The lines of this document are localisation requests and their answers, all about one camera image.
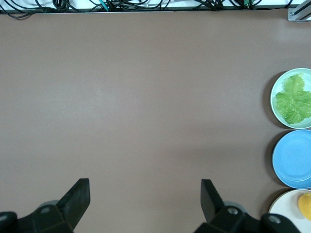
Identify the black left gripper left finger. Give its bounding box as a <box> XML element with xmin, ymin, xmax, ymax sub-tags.
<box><xmin>0</xmin><ymin>178</ymin><xmax>91</xmax><ymax>233</ymax></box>

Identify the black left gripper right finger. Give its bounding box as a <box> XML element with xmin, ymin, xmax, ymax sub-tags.
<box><xmin>194</xmin><ymin>179</ymin><xmax>302</xmax><ymax>233</ymax></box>

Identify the yellow lemon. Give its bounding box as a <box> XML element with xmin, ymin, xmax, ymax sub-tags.
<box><xmin>298</xmin><ymin>193</ymin><xmax>311</xmax><ymax>221</ymax></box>

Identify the green lettuce leaf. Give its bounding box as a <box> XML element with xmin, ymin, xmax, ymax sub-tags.
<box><xmin>274</xmin><ymin>74</ymin><xmax>311</xmax><ymax>125</ymax></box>

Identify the beige plate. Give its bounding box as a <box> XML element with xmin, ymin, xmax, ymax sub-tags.
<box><xmin>268</xmin><ymin>189</ymin><xmax>311</xmax><ymax>233</ymax></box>

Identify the blue plate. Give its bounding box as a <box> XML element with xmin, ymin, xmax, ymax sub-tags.
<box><xmin>272</xmin><ymin>129</ymin><xmax>311</xmax><ymax>189</ymax></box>

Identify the light green plate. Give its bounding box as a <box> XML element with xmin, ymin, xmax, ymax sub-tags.
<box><xmin>270</xmin><ymin>67</ymin><xmax>311</xmax><ymax>129</ymax></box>

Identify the black cable bundle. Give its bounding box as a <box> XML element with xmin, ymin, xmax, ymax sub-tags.
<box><xmin>0</xmin><ymin>0</ymin><xmax>311</xmax><ymax>19</ymax></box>

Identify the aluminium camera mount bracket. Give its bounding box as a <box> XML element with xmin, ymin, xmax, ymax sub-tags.
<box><xmin>288</xmin><ymin>1</ymin><xmax>311</xmax><ymax>24</ymax></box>

